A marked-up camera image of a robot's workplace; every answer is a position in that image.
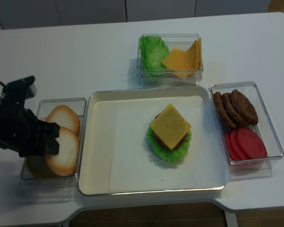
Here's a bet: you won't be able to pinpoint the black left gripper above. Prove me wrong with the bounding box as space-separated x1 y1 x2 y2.
0 93 61 158

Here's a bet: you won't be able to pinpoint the bun slice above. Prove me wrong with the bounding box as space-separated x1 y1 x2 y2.
45 127 80 176
45 105 80 136
25 156 57 178

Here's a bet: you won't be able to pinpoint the green lettuce on burger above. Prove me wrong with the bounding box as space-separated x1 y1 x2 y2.
146 124 192 163

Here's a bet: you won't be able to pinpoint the cheese slice on burger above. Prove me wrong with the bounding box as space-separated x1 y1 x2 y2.
150 104 191 150

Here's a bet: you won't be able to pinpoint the green lettuce leaf in container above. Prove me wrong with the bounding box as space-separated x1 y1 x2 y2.
139 35 169 78

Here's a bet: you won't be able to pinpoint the clear lettuce cheese container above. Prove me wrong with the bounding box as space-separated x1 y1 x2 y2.
137 34 204 86

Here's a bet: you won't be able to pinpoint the flat cheese slice in container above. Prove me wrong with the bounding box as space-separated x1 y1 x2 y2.
161 47 198 79

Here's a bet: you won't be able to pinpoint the leaning cheese slices in container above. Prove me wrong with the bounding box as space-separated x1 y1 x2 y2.
185 39 202 70

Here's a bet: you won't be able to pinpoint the clear bun container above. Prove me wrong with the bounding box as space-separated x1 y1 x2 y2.
21 98 86 182

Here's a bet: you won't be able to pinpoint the white rectangular tray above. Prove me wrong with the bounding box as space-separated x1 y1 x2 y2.
79 86 229 196

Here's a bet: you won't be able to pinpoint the white paper sheet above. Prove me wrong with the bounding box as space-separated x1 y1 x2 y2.
109 96 225 191

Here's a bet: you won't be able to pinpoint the brown patty on burger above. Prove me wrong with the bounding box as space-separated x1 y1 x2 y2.
149 112 191 153

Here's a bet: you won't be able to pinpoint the left brown patty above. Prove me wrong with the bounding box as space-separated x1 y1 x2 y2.
213 92 237 130

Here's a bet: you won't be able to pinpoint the left tomato slice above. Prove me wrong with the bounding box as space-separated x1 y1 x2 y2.
224 132 239 161

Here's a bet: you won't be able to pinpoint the tomato slice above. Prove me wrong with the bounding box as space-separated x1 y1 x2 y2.
230 130 248 160
235 128 267 159
224 132 239 161

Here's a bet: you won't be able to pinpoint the middle tomato slice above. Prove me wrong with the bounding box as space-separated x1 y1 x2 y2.
230 130 248 160

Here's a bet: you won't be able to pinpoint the middle brown patty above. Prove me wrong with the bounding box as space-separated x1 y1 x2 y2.
222 93 249 128

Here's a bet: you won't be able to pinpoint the right brown patty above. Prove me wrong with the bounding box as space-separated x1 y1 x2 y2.
230 89 258 125

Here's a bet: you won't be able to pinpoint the clear patty tomato container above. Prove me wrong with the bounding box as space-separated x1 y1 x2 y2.
209 81 284 170

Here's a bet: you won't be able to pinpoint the right tomato slice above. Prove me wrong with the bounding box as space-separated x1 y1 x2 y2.
235 128 267 159

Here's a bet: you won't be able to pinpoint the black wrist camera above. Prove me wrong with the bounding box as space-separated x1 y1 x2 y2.
1 76 36 106

